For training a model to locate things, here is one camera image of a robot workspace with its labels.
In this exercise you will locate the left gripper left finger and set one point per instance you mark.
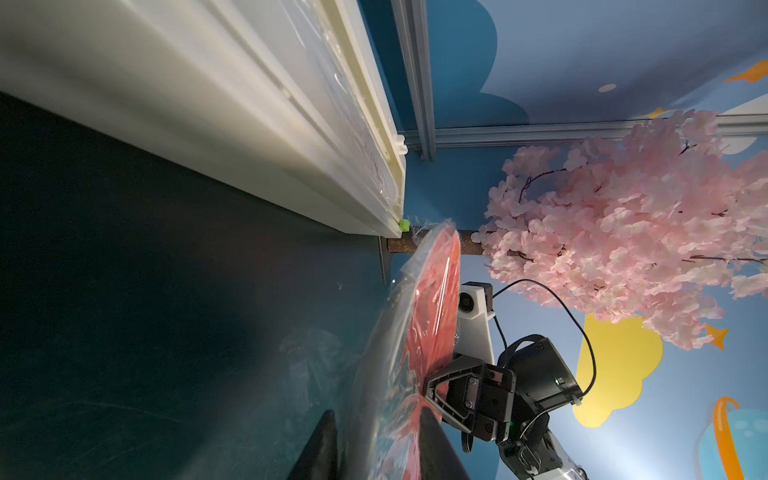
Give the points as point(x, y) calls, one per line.
point(319, 457)

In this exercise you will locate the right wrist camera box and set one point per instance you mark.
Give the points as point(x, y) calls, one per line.
point(475, 313)

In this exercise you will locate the white plastic wrap dispenser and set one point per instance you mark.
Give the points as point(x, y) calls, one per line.
point(280, 99)

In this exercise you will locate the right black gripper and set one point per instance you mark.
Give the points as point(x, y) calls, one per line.
point(516, 395)

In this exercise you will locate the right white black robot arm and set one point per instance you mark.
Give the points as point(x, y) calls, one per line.
point(546, 460)

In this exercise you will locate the pink artificial blossom tree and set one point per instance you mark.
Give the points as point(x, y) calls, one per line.
point(639, 227)

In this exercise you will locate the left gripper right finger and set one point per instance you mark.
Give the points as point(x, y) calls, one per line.
point(438, 461)

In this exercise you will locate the red and teal floral plate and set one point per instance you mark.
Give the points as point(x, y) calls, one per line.
point(420, 336)

